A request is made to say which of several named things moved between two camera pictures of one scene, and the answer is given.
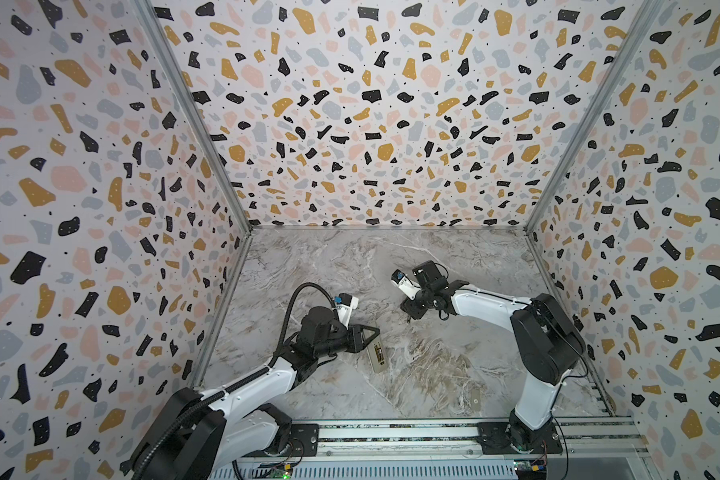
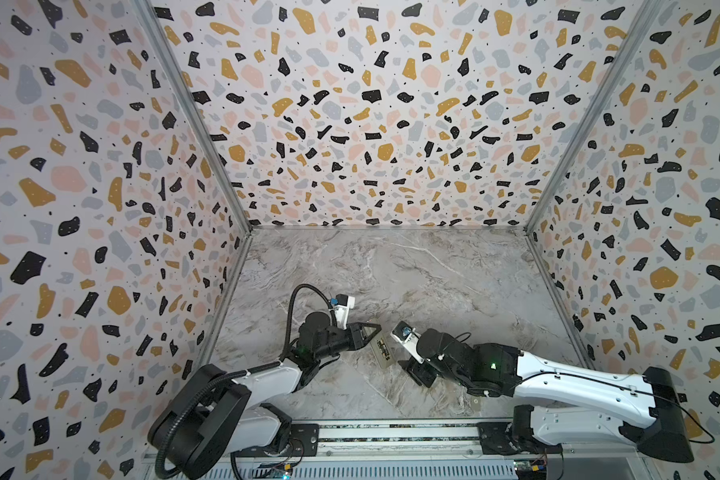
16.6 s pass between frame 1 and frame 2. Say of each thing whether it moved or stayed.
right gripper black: moved
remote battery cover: stayed
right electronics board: stayed
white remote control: moved
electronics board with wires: stayed
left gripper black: stayed
